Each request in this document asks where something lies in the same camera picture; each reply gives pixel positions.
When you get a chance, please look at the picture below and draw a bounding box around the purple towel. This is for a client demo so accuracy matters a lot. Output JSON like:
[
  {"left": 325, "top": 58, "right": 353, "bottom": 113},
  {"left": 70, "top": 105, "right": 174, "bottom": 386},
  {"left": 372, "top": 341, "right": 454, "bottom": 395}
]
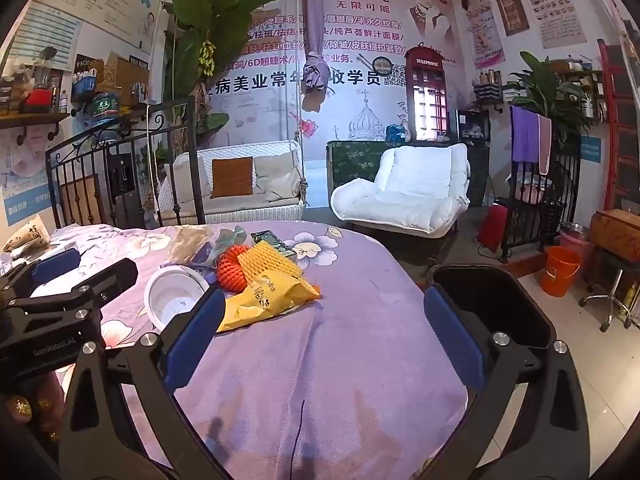
[{"left": 510, "top": 105, "right": 541, "bottom": 163}]

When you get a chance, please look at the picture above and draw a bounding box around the wooden wall shelf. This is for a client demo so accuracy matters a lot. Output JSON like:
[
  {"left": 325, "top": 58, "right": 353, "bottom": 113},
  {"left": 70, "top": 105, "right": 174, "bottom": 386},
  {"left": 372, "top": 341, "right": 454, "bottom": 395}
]
[{"left": 0, "top": 112, "right": 71, "bottom": 146}]

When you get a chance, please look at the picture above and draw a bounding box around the red ladder shelf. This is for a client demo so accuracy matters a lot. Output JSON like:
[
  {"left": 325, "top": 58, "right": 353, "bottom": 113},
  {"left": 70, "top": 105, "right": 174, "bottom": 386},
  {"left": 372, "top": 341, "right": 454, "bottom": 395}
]
[{"left": 597, "top": 39, "right": 640, "bottom": 211}]

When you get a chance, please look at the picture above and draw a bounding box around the chrome stool base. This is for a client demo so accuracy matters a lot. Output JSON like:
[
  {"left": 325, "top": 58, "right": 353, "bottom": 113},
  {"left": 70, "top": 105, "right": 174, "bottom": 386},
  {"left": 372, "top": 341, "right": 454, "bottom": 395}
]
[{"left": 579, "top": 267, "right": 636, "bottom": 333}]

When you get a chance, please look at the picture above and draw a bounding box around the black glass display case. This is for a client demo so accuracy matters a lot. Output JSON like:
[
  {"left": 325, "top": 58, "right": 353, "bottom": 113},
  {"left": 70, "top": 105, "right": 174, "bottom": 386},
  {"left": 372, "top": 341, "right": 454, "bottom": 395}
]
[{"left": 450, "top": 109, "right": 492, "bottom": 142}]

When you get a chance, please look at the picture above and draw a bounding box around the beige cushion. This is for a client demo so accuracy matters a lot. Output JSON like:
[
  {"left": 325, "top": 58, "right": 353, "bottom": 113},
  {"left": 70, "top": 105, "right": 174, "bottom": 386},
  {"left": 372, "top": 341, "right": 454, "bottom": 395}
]
[
  {"left": 254, "top": 152, "right": 303, "bottom": 196},
  {"left": 165, "top": 152, "right": 216, "bottom": 206}
]

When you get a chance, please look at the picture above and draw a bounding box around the person's left hand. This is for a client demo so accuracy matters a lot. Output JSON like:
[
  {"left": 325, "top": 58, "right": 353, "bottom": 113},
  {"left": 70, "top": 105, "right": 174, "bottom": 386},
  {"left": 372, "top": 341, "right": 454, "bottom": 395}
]
[{"left": 0, "top": 375, "right": 66, "bottom": 443}]

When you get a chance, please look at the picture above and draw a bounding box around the pink basin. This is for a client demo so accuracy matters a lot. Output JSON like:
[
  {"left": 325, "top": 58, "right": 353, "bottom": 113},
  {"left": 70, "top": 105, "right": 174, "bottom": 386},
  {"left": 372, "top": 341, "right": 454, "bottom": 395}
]
[{"left": 559, "top": 222, "right": 596, "bottom": 266}]

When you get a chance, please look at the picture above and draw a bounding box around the green carton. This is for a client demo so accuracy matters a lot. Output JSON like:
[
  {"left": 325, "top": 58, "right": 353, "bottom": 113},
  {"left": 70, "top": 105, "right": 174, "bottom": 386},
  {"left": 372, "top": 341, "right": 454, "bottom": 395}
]
[{"left": 250, "top": 230, "right": 297, "bottom": 261}]

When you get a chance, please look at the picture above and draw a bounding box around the red cloth bag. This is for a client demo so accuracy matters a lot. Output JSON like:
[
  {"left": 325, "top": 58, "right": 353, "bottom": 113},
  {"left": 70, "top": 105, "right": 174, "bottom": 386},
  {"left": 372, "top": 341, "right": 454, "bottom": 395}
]
[{"left": 476, "top": 204, "right": 510, "bottom": 253}]

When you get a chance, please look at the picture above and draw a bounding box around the pink portrait wall poster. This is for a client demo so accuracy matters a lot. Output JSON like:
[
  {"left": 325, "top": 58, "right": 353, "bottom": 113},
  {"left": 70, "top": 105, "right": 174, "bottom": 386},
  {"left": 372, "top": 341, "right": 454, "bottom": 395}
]
[{"left": 456, "top": 0, "right": 502, "bottom": 68}]

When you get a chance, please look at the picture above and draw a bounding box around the orange bucket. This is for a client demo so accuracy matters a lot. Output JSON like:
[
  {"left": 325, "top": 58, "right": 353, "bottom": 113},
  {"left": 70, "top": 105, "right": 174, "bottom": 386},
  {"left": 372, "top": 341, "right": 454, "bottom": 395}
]
[{"left": 540, "top": 246, "right": 583, "bottom": 297}]

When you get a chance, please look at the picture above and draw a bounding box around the pink towel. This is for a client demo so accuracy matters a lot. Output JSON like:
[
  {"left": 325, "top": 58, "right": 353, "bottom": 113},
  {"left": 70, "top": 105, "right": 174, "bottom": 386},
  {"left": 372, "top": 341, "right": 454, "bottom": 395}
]
[{"left": 536, "top": 114, "right": 552, "bottom": 176}]

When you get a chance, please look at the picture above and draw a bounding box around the black metal rack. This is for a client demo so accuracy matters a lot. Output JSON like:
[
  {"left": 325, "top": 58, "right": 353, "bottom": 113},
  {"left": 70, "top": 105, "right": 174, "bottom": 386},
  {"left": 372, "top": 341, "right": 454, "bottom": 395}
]
[{"left": 500, "top": 130, "right": 581, "bottom": 261}]

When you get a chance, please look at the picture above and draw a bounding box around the purple folded umbrella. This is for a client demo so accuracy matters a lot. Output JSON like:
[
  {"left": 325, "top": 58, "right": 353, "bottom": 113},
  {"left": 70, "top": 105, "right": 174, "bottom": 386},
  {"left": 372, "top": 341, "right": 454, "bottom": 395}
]
[{"left": 298, "top": 0, "right": 333, "bottom": 111}]

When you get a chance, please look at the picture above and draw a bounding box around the white wicker swing sofa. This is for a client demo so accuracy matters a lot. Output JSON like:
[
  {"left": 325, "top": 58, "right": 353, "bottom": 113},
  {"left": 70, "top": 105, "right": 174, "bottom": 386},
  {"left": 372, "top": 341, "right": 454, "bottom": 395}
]
[{"left": 157, "top": 140, "right": 308, "bottom": 226}]

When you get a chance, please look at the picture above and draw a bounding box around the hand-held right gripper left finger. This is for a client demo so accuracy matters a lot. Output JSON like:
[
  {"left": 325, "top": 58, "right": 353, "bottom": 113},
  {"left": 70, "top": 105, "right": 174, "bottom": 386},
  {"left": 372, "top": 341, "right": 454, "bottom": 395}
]
[{"left": 59, "top": 285, "right": 228, "bottom": 480}]

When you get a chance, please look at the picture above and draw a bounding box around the white padded armchair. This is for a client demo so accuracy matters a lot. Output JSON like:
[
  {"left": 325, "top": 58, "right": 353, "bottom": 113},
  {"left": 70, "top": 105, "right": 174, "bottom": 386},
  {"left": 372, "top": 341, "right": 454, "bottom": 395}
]
[{"left": 330, "top": 143, "right": 472, "bottom": 238}]

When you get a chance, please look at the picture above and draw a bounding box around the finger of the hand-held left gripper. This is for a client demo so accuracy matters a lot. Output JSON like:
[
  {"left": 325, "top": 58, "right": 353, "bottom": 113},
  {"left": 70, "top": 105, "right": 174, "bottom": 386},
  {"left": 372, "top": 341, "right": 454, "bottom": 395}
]
[
  {"left": 0, "top": 248, "right": 82, "bottom": 306},
  {"left": 7, "top": 259, "right": 139, "bottom": 321}
]

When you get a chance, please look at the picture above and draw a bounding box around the beige printed pouch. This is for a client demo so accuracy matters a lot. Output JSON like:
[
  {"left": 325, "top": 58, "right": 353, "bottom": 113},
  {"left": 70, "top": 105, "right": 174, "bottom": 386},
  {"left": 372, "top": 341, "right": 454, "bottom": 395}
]
[{"left": 2, "top": 214, "right": 51, "bottom": 253}]

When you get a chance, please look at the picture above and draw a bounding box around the brown cushion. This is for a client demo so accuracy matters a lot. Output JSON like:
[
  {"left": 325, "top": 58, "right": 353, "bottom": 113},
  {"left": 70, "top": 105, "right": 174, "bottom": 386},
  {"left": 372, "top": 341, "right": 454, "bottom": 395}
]
[{"left": 211, "top": 156, "right": 255, "bottom": 199}]

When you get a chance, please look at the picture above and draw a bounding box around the banana plant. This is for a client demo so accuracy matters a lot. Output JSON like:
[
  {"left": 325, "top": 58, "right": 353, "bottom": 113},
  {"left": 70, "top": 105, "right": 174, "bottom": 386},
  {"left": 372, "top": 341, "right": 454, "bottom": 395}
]
[{"left": 160, "top": 0, "right": 296, "bottom": 141}]

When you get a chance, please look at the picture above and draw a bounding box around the eyebrow chart wall poster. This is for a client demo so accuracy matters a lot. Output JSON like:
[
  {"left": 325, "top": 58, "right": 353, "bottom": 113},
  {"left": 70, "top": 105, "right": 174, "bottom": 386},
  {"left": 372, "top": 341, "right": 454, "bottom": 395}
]
[{"left": 512, "top": 0, "right": 586, "bottom": 50}]

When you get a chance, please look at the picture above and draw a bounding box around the large wall poster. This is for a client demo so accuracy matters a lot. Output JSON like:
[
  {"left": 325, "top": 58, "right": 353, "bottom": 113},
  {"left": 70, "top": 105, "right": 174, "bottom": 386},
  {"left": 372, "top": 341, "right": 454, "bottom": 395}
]
[{"left": 207, "top": 0, "right": 458, "bottom": 161}]

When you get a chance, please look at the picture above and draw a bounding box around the light green plastic wrapper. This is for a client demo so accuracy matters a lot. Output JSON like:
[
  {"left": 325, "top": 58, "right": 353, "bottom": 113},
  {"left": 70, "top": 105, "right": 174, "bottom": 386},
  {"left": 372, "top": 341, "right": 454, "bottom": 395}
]
[{"left": 192, "top": 226, "right": 248, "bottom": 267}]

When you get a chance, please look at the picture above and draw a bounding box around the white plastic cup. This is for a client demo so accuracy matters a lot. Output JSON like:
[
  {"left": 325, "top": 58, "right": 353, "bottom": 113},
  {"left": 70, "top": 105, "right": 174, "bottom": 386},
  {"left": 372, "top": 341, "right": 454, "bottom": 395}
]
[{"left": 144, "top": 265, "right": 211, "bottom": 333}]

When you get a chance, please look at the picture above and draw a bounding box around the red telephone booth cabinet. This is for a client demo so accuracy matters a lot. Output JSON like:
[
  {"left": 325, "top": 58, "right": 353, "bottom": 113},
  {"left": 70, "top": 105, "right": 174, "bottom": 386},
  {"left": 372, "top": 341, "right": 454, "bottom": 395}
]
[{"left": 404, "top": 46, "right": 448, "bottom": 143}]

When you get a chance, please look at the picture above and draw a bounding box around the purple floral bed sheet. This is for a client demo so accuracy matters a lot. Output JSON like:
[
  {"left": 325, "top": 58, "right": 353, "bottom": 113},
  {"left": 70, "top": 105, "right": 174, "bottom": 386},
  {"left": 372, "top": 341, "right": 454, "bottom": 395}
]
[{"left": 0, "top": 222, "right": 468, "bottom": 480}]

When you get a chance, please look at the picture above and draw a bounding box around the black metal bed headboard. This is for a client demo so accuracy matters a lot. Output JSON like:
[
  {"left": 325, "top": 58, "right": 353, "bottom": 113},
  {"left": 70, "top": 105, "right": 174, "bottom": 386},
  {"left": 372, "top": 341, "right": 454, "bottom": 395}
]
[{"left": 45, "top": 95, "right": 208, "bottom": 231}]

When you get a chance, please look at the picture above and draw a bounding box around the orange foam fruit net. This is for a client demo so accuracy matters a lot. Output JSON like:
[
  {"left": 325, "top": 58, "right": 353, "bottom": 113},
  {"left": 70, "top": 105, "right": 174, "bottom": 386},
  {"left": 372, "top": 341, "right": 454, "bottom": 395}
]
[{"left": 216, "top": 245, "right": 253, "bottom": 293}]

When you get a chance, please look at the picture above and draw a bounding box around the small wall shelf with bottles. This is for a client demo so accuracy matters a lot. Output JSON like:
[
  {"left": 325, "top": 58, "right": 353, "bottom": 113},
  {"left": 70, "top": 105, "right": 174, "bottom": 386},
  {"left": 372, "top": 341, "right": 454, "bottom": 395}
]
[{"left": 472, "top": 70, "right": 506, "bottom": 106}]

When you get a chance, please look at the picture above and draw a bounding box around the orange plastic wrapper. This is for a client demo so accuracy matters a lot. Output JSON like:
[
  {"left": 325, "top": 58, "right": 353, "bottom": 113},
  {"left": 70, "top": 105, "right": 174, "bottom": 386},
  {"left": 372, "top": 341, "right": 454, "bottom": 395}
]
[{"left": 215, "top": 270, "right": 322, "bottom": 333}]

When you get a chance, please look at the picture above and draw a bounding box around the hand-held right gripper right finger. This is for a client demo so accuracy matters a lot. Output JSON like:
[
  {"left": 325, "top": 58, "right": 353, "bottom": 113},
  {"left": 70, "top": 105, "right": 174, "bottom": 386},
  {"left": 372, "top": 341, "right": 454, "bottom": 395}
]
[{"left": 422, "top": 282, "right": 592, "bottom": 480}]

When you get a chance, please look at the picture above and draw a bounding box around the yellow foam fruit net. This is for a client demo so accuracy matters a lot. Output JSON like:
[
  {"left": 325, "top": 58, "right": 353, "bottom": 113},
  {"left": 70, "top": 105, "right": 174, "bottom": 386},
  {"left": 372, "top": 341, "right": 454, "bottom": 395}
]
[{"left": 236, "top": 240, "right": 304, "bottom": 283}]

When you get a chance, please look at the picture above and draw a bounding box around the green potted plant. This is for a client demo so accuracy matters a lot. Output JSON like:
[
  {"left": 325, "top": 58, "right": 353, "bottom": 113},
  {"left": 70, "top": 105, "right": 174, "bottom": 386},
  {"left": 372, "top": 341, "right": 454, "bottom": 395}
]
[{"left": 505, "top": 51, "right": 593, "bottom": 146}]

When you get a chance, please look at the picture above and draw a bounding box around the blue water jug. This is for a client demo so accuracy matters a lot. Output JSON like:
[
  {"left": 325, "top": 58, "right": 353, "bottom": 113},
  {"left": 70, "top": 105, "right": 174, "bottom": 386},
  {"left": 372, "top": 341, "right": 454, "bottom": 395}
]
[{"left": 80, "top": 91, "right": 121, "bottom": 131}]

